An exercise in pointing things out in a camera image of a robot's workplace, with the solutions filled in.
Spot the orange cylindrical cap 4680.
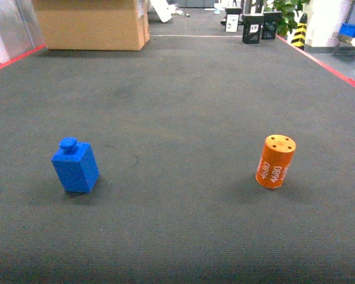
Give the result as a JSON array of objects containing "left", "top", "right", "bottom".
[{"left": 256, "top": 134, "right": 296, "bottom": 189}]

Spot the blue block part with knob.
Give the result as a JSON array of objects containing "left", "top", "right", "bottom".
[{"left": 51, "top": 137, "right": 99, "bottom": 193}]

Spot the dark grey floor mat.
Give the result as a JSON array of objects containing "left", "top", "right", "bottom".
[{"left": 0, "top": 36, "right": 355, "bottom": 283}]

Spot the white sign stand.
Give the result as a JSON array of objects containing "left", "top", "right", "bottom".
[{"left": 225, "top": 7, "right": 243, "bottom": 33}]

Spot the black crate with white label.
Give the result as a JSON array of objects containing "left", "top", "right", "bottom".
[{"left": 242, "top": 13, "right": 264, "bottom": 44}]

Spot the yellow black striped bollard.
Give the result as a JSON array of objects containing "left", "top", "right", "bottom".
[{"left": 291, "top": 13, "right": 308, "bottom": 50}]

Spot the large cardboard box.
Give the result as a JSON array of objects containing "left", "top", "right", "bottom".
[{"left": 32, "top": 1, "right": 150, "bottom": 51}]

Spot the green potted plant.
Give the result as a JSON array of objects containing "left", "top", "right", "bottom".
[{"left": 264, "top": 0, "right": 310, "bottom": 37}]

